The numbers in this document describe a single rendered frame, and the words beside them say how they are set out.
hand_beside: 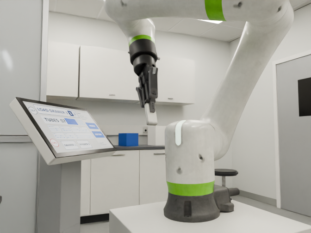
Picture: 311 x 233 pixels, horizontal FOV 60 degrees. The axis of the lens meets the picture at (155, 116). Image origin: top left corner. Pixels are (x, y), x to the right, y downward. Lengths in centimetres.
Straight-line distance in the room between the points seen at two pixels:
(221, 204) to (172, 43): 414
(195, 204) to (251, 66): 41
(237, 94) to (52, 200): 92
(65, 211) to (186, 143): 82
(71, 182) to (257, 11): 106
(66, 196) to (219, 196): 78
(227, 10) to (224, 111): 28
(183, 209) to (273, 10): 51
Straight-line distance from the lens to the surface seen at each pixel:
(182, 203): 70
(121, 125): 411
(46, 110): 128
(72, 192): 138
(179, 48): 480
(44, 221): 139
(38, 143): 112
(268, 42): 84
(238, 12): 72
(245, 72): 83
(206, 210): 71
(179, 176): 69
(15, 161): 201
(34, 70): 205
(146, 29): 96
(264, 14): 71
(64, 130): 125
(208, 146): 70
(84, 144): 129
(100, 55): 387
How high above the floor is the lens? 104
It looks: 4 degrees up
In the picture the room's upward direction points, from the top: straight up
